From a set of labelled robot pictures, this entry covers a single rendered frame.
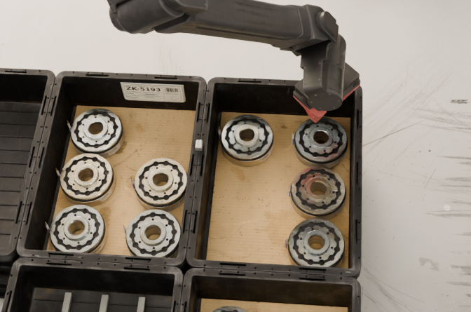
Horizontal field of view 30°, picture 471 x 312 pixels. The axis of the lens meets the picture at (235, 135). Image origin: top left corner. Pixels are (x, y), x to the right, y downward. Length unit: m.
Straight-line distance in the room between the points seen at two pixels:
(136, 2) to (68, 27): 1.03
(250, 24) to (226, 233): 0.51
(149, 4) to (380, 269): 0.86
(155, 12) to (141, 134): 0.70
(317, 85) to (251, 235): 0.37
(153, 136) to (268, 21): 0.54
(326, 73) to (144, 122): 0.50
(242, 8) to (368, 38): 0.84
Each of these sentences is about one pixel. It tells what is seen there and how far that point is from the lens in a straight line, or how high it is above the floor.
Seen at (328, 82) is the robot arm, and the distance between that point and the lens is 1.43.
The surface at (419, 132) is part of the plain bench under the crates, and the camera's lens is 1.93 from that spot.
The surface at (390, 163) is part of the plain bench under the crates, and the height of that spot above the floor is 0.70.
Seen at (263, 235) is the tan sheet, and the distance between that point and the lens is 1.65.
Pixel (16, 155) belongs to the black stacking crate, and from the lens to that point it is 1.81.
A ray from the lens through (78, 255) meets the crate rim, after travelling 1.56.
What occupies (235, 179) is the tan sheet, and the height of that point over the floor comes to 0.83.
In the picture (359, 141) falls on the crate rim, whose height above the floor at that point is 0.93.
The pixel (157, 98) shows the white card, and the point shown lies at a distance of 1.77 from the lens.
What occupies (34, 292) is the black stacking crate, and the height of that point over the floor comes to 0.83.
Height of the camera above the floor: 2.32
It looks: 58 degrees down
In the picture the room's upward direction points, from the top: 5 degrees counter-clockwise
